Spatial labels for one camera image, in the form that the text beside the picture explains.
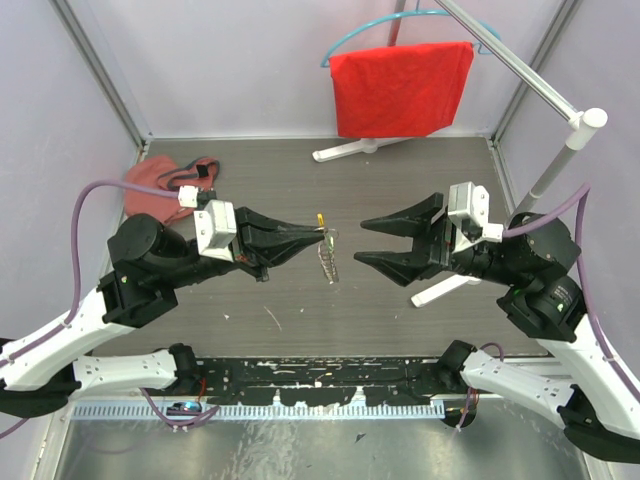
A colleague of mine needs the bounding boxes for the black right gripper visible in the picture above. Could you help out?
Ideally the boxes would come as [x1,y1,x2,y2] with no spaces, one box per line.
[350,187,521,283]

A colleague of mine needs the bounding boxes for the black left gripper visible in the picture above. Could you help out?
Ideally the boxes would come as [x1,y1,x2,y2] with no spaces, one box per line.
[163,201,327,291]

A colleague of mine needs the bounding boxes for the large keyring with yellow grip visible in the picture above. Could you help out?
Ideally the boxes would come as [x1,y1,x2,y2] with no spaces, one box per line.
[317,213,339,285]

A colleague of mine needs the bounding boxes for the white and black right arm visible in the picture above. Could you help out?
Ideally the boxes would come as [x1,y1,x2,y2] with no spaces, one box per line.
[355,182,639,464]

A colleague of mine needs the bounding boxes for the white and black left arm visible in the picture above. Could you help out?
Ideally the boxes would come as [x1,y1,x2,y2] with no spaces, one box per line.
[1,200,325,419]

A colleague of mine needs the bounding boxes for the crumpled dusty red garment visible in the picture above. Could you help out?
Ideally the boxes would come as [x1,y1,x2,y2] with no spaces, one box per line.
[124,155,221,225]

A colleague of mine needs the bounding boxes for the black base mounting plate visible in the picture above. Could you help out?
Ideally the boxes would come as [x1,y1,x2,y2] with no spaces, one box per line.
[197,356,467,407]

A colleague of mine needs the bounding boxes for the red cloth on hanger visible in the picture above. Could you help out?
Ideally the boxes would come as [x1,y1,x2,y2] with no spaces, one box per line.
[329,42,474,139]

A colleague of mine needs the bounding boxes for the white garment rack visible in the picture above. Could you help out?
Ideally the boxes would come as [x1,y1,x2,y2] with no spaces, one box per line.
[312,0,609,309]

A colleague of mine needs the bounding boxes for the teal clothes hanger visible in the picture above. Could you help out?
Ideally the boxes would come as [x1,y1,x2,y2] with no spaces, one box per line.
[313,8,493,69]

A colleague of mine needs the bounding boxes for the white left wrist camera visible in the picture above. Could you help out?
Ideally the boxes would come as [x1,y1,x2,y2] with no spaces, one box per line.
[178,186,237,263]

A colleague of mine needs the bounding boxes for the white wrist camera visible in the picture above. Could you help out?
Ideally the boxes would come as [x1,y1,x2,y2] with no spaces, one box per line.
[447,181,504,252]
[178,186,237,263]

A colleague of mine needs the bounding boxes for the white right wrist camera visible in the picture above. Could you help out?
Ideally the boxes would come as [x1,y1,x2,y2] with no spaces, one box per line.
[447,181,504,252]

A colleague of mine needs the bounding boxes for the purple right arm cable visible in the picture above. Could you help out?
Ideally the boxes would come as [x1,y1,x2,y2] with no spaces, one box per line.
[502,182,640,401]

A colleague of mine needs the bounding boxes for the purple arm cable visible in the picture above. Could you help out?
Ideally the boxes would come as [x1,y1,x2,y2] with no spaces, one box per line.
[0,179,181,441]
[502,182,640,401]

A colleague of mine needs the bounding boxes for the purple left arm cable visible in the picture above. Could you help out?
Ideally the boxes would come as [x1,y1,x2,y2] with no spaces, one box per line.
[0,179,181,441]

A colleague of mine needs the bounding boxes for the slotted grey cable duct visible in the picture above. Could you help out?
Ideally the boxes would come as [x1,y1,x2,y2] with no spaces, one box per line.
[71,400,445,421]

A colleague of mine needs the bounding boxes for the aluminium frame post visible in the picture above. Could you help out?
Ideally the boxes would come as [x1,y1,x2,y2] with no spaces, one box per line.
[50,1,150,151]

